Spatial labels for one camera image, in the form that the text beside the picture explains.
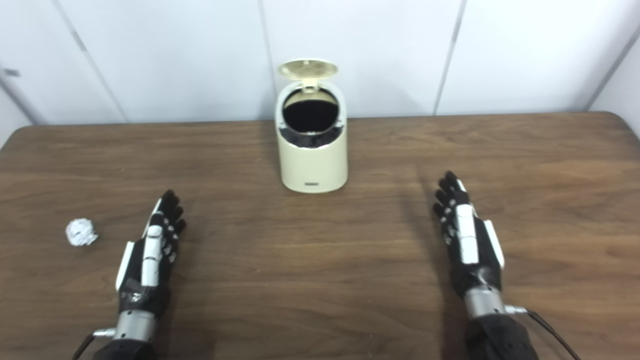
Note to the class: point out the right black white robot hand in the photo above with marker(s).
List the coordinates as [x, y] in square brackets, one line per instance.
[475, 275]

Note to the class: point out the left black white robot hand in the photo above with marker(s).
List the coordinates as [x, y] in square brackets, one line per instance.
[145, 295]

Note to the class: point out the white paper ball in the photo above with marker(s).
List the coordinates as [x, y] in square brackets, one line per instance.
[81, 232]

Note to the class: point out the cream-colored desktop bin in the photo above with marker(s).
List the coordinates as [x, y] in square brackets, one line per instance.
[312, 167]

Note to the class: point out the round cream bin lid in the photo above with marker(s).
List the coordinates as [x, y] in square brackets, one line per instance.
[307, 69]

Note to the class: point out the grey wall corner post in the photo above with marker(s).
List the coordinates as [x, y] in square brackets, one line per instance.
[17, 102]

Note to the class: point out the small grey wall tag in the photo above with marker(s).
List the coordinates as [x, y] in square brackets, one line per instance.
[11, 72]

